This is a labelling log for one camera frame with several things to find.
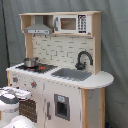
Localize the white oven door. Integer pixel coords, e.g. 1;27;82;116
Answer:
15;88;44;128

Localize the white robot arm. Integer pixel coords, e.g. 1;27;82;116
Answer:
0;87;36;128

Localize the wooden toy kitchen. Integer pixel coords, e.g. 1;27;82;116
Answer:
7;11;114;128

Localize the black toy faucet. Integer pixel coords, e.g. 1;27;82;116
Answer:
74;50;94;71

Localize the grey toy sink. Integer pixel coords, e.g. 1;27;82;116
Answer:
52;68;92;81

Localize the black toy stovetop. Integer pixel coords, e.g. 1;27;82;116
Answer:
18;64;55;73

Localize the small metal pot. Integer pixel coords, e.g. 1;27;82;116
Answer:
24;57;39;68

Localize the white cabinet door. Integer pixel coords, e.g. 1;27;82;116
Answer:
45;82;82;128

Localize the toy microwave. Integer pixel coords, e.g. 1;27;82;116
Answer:
54;14;91;34

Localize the grey range hood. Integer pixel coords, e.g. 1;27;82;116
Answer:
24;15;52;34

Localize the left red stove knob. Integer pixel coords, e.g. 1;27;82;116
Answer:
12;76;19;83

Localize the grey fabric backdrop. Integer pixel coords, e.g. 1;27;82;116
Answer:
0;0;128;128

